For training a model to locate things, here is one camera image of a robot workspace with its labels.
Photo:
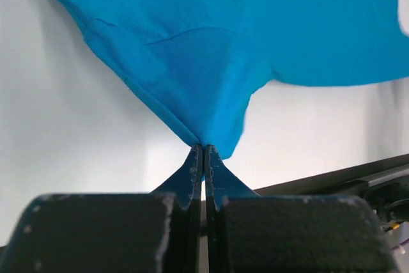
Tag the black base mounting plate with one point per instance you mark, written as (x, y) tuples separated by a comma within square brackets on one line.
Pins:
[(383, 184)]

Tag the blue t shirt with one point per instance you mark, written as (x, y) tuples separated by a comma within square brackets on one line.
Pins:
[(196, 63)]

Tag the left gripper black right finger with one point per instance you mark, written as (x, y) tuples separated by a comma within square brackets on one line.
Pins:
[(250, 233)]

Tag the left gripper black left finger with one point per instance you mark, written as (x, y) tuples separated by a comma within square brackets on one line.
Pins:
[(154, 232)]

